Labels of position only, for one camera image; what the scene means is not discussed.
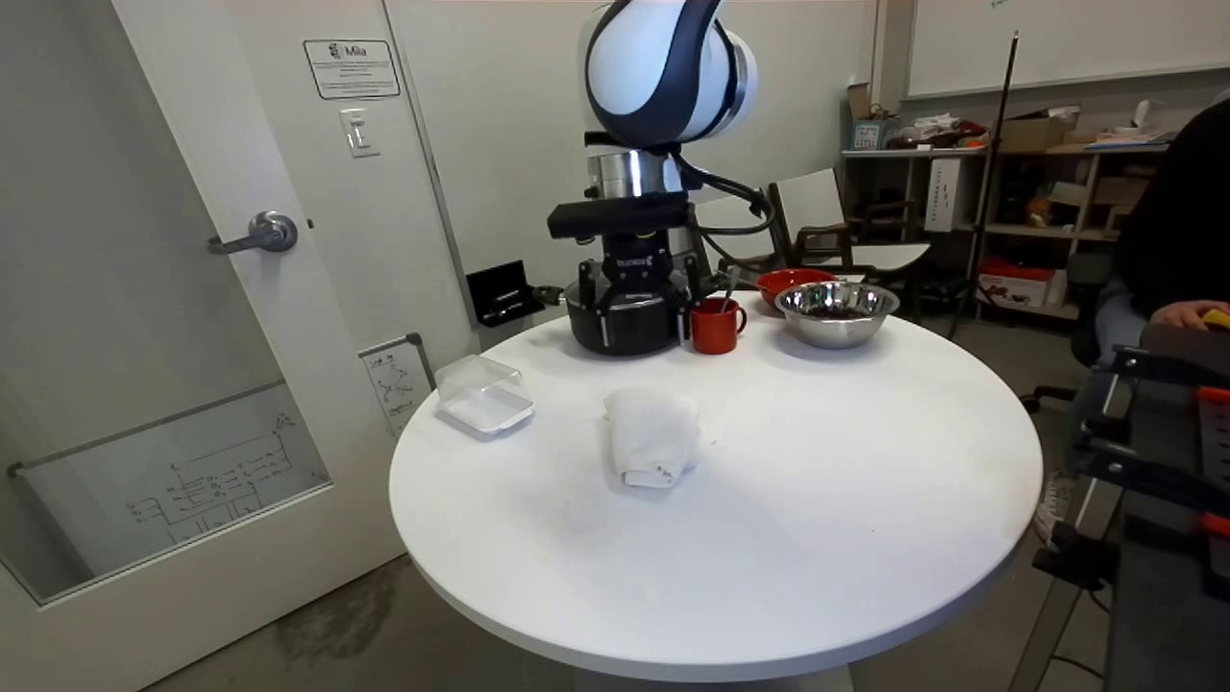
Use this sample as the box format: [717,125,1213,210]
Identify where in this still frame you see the silver door handle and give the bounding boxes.
[209,210,301,255]

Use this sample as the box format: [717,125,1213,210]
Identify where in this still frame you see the clear plastic container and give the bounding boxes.
[439,359,534,439]

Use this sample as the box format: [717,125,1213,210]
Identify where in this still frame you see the person in black top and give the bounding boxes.
[1077,95,1230,421]

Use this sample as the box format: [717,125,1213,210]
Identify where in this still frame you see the red mug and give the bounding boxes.
[688,301,744,354]

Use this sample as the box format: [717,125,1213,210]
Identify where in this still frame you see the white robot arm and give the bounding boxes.
[578,0,756,313]

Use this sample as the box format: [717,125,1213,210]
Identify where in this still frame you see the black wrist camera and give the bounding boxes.
[547,193,688,239]

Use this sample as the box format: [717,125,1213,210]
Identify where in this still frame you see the black wall file holder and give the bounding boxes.
[465,263,539,326]

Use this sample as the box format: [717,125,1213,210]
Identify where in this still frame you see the black pot with lid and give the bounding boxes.
[566,285,688,359]

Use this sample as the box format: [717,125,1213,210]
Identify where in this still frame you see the white folding chair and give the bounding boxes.
[688,167,932,293]

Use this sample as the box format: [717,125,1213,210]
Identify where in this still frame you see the black robot cart with clamps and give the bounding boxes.
[1011,330,1230,692]

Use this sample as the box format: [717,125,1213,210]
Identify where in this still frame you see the white door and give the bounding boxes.
[0,0,406,692]

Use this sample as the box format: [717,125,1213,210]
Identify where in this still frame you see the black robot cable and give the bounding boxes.
[671,149,780,282]

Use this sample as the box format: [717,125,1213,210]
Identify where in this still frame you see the wall sign and light switch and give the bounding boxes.
[305,37,401,158]

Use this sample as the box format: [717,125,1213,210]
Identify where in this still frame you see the small whiteboard leaning on wall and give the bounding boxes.
[362,335,433,433]

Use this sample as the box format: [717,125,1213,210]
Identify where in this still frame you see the storage shelf with clutter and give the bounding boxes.
[840,100,1166,319]

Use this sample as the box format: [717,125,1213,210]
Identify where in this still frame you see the steel bowl with beans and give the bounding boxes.
[776,282,900,348]

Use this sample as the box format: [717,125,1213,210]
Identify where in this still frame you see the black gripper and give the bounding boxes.
[578,232,690,308]

